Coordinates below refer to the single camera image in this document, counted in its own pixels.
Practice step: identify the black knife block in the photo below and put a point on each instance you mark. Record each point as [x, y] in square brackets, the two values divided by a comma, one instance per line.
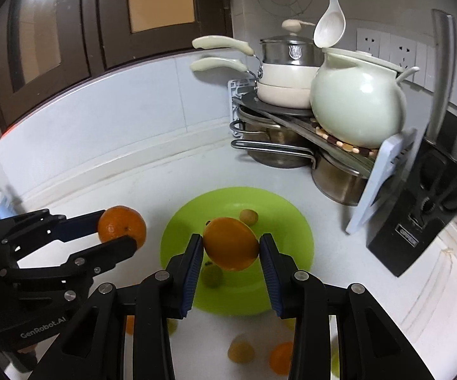
[402, 229]

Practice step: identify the orange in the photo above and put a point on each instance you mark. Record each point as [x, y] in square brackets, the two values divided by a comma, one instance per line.
[230, 245]
[281, 358]
[121, 221]

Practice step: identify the steel lidded pot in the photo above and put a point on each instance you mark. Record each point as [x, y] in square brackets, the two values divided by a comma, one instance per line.
[287, 51]

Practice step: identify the grey pot rack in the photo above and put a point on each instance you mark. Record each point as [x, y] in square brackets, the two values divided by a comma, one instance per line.
[378, 182]

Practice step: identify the green tangerine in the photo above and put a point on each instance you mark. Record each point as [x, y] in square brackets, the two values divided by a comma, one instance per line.
[212, 277]

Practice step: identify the cream saucepan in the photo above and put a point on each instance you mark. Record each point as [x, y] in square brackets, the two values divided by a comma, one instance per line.
[283, 95]
[291, 74]

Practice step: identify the white pump bottle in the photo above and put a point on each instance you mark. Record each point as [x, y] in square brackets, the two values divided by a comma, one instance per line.
[0, 206]

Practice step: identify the green plate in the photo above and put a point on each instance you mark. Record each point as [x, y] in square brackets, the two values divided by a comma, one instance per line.
[283, 221]

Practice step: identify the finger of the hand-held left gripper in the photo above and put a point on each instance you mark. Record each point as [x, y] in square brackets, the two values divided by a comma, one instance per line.
[109, 251]
[80, 224]

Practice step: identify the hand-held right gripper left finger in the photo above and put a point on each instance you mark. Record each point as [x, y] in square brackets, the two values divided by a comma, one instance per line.
[190, 281]

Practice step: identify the white wall socket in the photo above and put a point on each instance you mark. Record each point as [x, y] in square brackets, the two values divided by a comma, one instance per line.
[404, 51]
[373, 41]

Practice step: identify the beaded trivet mat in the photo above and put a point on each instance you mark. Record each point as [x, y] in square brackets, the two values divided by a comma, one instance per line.
[347, 147]

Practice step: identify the white wall switch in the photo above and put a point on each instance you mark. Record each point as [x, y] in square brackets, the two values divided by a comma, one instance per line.
[426, 67]

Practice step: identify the black scissors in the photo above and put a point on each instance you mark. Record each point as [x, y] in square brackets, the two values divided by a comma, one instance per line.
[446, 190]

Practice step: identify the brown kiwi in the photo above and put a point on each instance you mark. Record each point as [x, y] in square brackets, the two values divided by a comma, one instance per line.
[241, 351]
[248, 216]

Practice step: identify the brown framed glass door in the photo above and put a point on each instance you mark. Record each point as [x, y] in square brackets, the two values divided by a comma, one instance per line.
[113, 27]
[82, 27]

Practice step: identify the white spoon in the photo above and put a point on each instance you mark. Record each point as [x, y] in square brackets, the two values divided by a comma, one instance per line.
[329, 27]

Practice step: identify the pale ceramic pot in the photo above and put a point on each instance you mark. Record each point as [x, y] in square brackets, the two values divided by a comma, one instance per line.
[355, 99]

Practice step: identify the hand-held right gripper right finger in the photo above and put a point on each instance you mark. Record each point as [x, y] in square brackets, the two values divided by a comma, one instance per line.
[271, 281]

